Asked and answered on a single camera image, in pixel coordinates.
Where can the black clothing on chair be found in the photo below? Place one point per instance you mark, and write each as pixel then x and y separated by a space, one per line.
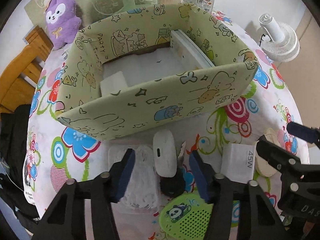
pixel 13 150

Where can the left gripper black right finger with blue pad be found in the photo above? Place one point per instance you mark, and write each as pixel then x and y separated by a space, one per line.
pixel 257 217

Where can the purple plush toy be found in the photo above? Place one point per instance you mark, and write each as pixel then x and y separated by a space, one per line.
pixel 62 22

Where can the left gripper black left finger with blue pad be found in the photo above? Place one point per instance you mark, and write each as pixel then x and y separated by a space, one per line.
pixel 65 216

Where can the white small box in bin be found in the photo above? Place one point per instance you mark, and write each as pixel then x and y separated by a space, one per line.
pixel 113 84

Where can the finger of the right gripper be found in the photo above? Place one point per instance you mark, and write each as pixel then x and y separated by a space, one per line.
pixel 278 158
pixel 308 134

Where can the white computer mouse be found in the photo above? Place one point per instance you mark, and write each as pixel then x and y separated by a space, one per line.
pixel 165 156

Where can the green panda speaker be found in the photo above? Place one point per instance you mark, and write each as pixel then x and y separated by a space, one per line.
pixel 186 217

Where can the floral tablecloth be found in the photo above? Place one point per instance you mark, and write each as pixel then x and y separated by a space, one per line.
pixel 56 153

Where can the white floor fan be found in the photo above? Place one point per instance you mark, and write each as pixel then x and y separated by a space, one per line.
pixel 282 44

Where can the white book in box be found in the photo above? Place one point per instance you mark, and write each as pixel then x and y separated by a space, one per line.
pixel 187 52

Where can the green patterned storage box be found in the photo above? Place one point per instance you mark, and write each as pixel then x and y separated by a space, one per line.
pixel 160 89

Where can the black car key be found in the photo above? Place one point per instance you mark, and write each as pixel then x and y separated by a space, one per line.
pixel 175 186

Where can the wooden chair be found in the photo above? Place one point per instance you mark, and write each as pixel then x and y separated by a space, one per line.
pixel 15 90

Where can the white 45W charger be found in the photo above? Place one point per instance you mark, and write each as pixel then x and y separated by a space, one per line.
pixel 238 162

